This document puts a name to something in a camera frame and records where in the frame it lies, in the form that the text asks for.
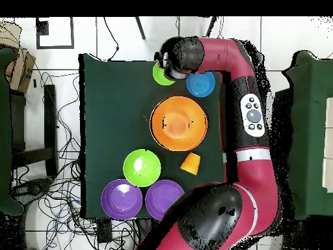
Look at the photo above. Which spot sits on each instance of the cardboard box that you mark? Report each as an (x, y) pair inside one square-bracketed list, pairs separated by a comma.
[(20, 67)]

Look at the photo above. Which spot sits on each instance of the purple plastic bowl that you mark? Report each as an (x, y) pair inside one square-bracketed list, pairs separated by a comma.
[(121, 199), (161, 198)]

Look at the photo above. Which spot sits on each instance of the black power strip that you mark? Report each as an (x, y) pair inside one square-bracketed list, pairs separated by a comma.
[(104, 230)]

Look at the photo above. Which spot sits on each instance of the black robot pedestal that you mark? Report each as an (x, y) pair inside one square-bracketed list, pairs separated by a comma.
[(145, 226)]

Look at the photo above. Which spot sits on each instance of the small blue plastic bowl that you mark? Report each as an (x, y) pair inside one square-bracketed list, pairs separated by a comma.
[(200, 86)]

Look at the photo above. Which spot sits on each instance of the dark green tablecloth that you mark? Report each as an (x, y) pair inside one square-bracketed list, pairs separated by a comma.
[(117, 104)]

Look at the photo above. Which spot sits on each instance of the black bench frame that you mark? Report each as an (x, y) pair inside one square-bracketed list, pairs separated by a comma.
[(50, 117)]

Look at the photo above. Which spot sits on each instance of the green cloth side table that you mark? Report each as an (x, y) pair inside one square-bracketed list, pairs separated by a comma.
[(309, 130), (5, 130)]

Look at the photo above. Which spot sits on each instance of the large orange plastic bowl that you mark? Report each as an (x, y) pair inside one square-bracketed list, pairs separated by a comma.
[(202, 140), (178, 122)]

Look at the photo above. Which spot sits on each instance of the white boxes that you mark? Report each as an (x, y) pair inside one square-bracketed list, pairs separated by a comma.
[(328, 143)]

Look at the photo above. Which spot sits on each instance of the small green plastic bowl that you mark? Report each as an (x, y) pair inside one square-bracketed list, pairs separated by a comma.
[(160, 78)]

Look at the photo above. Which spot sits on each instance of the medium green plastic bowl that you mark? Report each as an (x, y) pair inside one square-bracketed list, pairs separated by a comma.
[(141, 168)]

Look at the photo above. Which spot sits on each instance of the black tripod leg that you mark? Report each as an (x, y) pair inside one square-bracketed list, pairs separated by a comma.
[(211, 26), (140, 28)]

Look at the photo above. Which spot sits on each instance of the black floor frame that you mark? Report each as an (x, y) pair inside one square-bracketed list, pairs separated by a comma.
[(55, 47)]

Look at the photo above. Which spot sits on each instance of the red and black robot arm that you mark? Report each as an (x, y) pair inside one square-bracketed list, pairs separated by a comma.
[(255, 182)]

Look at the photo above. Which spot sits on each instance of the orange plastic cup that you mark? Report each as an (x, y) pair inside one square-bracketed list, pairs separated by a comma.
[(191, 162)]

